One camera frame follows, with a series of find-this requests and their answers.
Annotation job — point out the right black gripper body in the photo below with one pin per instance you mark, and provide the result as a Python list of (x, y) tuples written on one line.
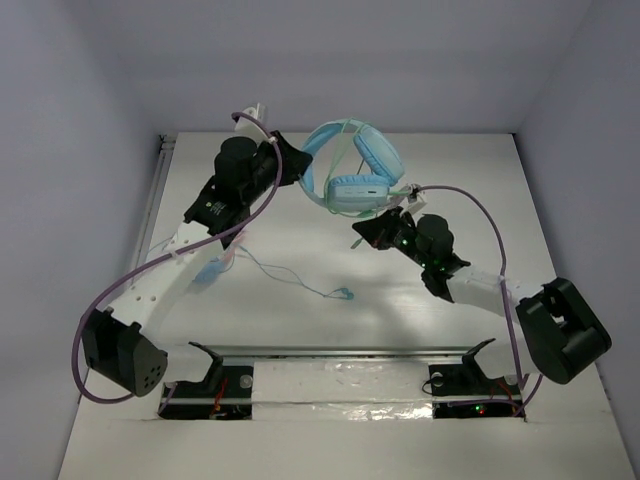
[(404, 241)]

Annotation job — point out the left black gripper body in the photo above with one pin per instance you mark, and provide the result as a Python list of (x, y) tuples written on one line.
[(282, 158)]

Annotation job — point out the light blue over-ear headphones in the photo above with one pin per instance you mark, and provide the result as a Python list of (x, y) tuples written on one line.
[(364, 172)]

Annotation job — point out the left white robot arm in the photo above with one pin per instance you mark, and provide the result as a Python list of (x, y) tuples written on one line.
[(118, 341)]

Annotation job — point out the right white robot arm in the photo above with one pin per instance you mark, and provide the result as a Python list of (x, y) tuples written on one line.
[(562, 334)]

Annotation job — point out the pink blue earphone winder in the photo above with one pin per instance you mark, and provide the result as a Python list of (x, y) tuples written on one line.
[(219, 265)]

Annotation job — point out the white tape cover strip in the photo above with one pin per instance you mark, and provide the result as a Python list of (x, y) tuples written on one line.
[(340, 390)]

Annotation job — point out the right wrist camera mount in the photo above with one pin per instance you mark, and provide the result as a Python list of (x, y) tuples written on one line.
[(411, 199)]

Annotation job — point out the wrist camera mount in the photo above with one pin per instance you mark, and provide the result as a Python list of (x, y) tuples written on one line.
[(411, 199), (250, 122)]

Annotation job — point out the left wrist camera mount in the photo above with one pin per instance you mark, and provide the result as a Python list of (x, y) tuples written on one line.
[(250, 122)]

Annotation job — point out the blue earbuds with cable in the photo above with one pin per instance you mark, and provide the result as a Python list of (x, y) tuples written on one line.
[(287, 276)]

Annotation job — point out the aluminium rail left side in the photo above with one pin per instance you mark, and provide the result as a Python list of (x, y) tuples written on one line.
[(167, 143)]

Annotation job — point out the aluminium rail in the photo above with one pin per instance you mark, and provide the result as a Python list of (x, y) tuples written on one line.
[(282, 352), (167, 143)]

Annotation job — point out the aluminium rail front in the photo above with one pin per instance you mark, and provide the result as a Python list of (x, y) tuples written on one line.
[(282, 352)]

